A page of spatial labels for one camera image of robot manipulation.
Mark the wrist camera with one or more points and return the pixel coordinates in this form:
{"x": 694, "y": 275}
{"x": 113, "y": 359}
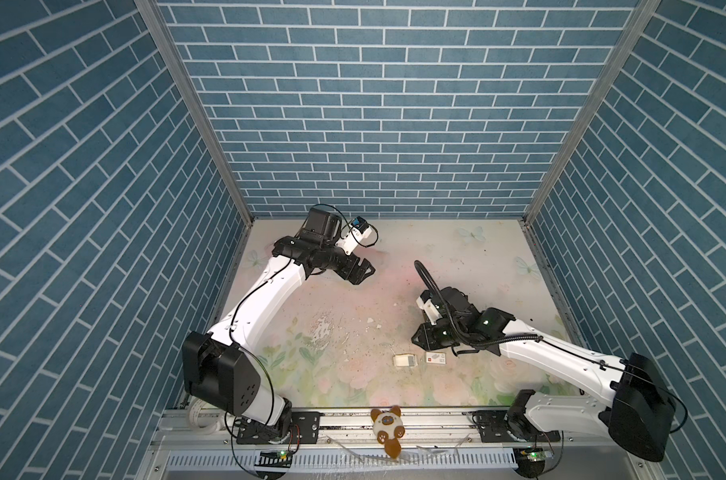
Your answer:
{"x": 359, "y": 234}
{"x": 430, "y": 310}

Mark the staple box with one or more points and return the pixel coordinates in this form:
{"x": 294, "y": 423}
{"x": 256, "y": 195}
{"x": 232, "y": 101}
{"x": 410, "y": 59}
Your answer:
{"x": 435, "y": 358}

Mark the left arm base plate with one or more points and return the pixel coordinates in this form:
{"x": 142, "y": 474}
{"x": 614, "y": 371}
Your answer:
{"x": 304, "y": 426}

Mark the staple box tray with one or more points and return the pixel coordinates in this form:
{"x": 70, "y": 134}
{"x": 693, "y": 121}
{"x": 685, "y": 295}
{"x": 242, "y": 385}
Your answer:
{"x": 405, "y": 360}

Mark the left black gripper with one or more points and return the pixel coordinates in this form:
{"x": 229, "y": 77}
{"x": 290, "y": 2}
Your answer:
{"x": 358, "y": 274}

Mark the aluminium front rail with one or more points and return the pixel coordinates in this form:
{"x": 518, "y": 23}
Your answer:
{"x": 352, "y": 428}

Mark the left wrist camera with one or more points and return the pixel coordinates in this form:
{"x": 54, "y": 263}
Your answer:
{"x": 359, "y": 234}

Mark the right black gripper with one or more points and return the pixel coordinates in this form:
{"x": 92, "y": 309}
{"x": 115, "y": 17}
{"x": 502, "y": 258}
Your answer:
{"x": 424, "y": 341}

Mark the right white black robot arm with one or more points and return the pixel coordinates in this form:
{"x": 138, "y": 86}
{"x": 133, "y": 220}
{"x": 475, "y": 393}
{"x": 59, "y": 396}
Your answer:
{"x": 624, "y": 400}

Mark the panda plush toy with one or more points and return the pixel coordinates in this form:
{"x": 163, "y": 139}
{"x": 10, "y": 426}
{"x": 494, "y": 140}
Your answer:
{"x": 388, "y": 429}

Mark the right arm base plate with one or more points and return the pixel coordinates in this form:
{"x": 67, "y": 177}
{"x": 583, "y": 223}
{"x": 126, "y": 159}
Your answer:
{"x": 495, "y": 425}

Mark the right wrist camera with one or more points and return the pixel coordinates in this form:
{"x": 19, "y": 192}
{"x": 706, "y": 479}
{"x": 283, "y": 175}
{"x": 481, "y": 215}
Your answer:
{"x": 430, "y": 310}

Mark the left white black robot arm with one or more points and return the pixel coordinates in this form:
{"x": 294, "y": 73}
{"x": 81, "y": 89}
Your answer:
{"x": 220, "y": 366}

